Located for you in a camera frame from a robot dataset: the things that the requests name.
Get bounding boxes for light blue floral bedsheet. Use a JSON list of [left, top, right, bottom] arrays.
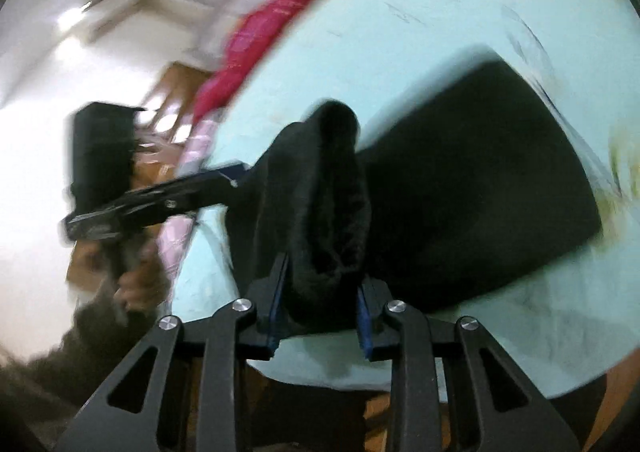
[[169, 0, 640, 400]]

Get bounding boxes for black pants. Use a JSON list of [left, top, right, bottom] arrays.
[[224, 58, 601, 332]]

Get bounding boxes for left hand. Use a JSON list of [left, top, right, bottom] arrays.
[[114, 240, 170, 314]]

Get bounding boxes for red blanket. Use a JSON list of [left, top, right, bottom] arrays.
[[193, 0, 314, 124]]

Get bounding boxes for pink grey pillow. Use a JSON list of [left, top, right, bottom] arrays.
[[157, 114, 219, 282]]

